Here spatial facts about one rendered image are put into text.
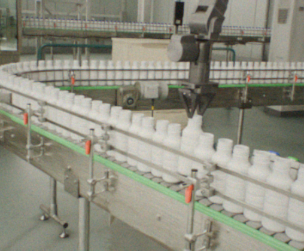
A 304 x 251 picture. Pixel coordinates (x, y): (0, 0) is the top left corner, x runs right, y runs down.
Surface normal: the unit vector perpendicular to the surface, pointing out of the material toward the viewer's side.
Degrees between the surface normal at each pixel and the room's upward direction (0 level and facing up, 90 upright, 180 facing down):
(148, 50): 90
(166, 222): 90
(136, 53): 90
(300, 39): 91
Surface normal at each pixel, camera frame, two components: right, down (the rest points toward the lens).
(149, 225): -0.76, 0.11
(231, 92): 0.38, 0.23
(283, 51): -0.92, 0.04
